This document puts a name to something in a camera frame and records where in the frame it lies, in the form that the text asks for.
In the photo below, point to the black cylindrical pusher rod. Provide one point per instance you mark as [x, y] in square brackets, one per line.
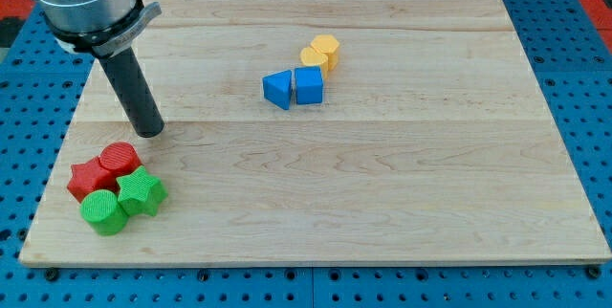
[126, 78]

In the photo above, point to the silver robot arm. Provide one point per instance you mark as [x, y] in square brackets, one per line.
[106, 30]

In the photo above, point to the blue cube block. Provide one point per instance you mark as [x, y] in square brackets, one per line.
[308, 85]

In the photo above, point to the red cylinder block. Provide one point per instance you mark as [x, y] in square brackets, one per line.
[120, 158]

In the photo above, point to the red star block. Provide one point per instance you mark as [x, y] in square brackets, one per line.
[89, 177]

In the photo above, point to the green star block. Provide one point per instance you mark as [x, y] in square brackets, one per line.
[140, 192]

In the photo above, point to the green cylinder block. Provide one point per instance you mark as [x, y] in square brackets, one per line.
[101, 210]

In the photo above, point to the blue triangle block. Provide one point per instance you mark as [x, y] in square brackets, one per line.
[277, 89]

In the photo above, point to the yellow heart block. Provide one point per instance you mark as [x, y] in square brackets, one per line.
[310, 57]

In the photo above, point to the yellow hexagon block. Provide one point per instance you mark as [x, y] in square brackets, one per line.
[328, 45]

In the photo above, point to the wooden board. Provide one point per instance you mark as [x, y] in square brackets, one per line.
[433, 145]

